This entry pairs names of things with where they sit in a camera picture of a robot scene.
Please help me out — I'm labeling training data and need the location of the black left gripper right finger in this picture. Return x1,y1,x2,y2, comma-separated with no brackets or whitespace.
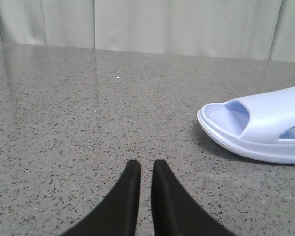
151,160,234,236

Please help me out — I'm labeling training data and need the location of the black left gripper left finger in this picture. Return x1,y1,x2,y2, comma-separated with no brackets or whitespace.
63,160,141,236

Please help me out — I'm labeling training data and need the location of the light blue slipper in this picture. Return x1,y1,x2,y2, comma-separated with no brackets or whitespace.
197,86,295,164

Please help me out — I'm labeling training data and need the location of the pale green curtain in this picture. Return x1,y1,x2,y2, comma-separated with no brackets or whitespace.
0,0,295,62

